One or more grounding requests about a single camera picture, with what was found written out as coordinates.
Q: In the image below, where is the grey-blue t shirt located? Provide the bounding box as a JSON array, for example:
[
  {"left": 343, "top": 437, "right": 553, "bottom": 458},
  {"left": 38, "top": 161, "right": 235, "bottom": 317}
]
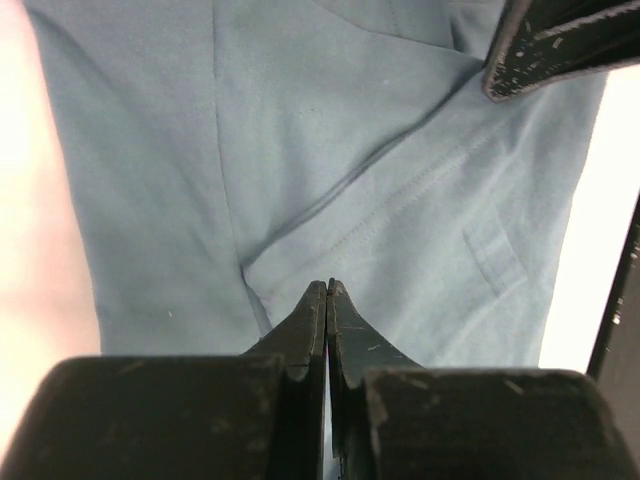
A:
[{"left": 26, "top": 1, "right": 606, "bottom": 367}]

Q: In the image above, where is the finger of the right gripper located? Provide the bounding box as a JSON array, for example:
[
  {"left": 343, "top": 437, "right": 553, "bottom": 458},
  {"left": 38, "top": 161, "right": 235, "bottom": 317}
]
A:
[{"left": 483, "top": 1, "right": 639, "bottom": 102}]

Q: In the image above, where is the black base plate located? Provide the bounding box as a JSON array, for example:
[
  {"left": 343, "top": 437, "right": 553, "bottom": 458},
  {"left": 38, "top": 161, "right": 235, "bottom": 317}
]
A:
[{"left": 584, "top": 184, "right": 640, "bottom": 401}]

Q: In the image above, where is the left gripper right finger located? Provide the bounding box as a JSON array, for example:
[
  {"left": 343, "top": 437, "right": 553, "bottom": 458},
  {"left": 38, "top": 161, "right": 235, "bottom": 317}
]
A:
[{"left": 326, "top": 278, "right": 419, "bottom": 479}]

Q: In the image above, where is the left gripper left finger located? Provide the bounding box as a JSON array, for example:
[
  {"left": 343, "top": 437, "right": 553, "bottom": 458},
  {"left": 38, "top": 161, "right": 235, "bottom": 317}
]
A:
[{"left": 239, "top": 281, "right": 326, "bottom": 479}]

